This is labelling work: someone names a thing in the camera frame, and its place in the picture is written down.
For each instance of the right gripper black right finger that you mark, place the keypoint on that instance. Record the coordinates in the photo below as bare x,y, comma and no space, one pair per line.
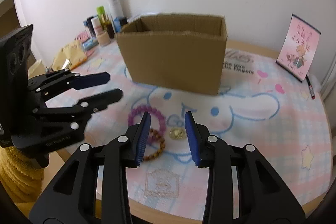
243,187

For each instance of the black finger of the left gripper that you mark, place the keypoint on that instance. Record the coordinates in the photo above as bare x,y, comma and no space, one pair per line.
61,81
87,105

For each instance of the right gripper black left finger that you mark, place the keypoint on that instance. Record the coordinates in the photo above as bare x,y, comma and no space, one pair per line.
91,186

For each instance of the yellow snack packet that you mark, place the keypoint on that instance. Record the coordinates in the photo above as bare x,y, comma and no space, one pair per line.
69,57

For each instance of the blue cosmetic pack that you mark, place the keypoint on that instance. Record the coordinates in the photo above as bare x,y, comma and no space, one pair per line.
89,44

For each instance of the cream ceramic mug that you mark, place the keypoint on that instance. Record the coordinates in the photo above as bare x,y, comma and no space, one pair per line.
38,68

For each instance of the beige round jar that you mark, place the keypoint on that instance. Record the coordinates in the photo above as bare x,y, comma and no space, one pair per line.
103,39

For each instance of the amber oil bottle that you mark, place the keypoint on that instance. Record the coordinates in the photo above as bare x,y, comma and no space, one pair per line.
107,25

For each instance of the white pink tube bottle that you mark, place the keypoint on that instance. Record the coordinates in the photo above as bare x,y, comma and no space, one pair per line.
98,29

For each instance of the green cap bottle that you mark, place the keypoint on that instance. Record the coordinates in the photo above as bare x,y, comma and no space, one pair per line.
101,12

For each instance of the small dark dropper bottle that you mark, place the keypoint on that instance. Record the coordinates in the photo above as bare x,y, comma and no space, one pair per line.
123,22

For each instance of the white storage box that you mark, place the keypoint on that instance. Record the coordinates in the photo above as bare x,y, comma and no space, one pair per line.
133,18

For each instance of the pastel plaid cartoon desk mat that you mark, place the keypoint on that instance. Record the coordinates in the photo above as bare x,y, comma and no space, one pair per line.
258,103

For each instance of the tall white spray bottle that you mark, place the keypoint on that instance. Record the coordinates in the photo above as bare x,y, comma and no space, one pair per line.
115,9

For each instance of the brown cardboard box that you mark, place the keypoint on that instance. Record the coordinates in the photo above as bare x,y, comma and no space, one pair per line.
178,51

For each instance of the red black pen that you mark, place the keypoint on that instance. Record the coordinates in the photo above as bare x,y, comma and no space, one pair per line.
312,94

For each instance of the pink illustrated desk calendar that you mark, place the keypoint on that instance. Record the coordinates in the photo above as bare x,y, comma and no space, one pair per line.
298,50

